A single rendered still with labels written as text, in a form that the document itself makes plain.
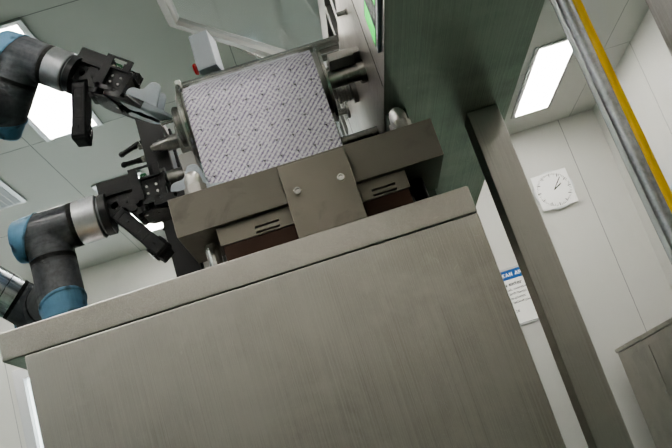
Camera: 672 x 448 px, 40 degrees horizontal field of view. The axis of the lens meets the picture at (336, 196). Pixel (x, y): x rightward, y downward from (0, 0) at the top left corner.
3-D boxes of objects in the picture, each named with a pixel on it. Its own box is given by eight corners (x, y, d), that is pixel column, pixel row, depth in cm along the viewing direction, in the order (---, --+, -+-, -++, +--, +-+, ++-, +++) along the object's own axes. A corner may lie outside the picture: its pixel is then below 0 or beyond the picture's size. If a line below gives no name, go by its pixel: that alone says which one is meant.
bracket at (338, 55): (330, 73, 169) (327, 64, 169) (361, 64, 169) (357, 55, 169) (329, 61, 164) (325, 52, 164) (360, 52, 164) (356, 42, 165)
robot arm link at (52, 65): (33, 75, 165) (49, 93, 172) (56, 83, 164) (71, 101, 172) (53, 39, 167) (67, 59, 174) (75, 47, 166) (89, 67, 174)
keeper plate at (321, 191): (300, 242, 130) (278, 172, 133) (367, 220, 130) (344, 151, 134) (298, 237, 128) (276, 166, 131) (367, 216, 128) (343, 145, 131)
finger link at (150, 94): (178, 87, 162) (132, 72, 164) (164, 117, 161) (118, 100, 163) (183, 95, 165) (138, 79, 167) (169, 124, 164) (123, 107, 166)
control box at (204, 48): (201, 84, 231) (191, 49, 234) (225, 74, 231) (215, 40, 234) (191, 73, 225) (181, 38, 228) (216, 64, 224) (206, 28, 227)
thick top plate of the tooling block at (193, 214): (198, 263, 146) (189, 228, 148) (437, 188, 148) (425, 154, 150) (177, 238, 131) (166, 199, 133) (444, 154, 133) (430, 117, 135)
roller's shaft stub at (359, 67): (331, 97, 167) (324, 76, 168) (368, 85, 167) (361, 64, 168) (330, 87, 163) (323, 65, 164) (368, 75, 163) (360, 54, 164)
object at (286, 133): (221, 233, 152) (193, 133, 157) (357, 190, 153) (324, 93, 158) (221, 232, 151) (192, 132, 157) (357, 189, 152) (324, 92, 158)
